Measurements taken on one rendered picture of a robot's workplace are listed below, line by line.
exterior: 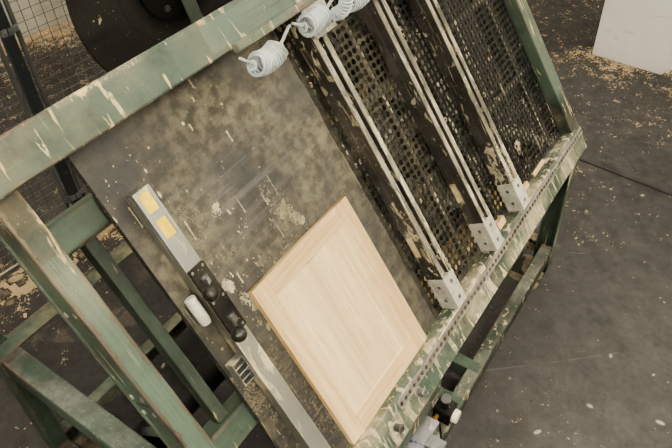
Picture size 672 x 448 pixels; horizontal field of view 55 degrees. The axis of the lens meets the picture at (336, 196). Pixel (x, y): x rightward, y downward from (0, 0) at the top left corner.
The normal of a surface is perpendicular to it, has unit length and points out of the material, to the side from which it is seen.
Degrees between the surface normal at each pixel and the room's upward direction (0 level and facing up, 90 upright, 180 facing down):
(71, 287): 58
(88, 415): 0
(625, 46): 90
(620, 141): 0
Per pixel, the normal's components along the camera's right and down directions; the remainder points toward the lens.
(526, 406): -0.04, -0.75
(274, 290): 0.68, -0.11
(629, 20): -0.65, 0.52
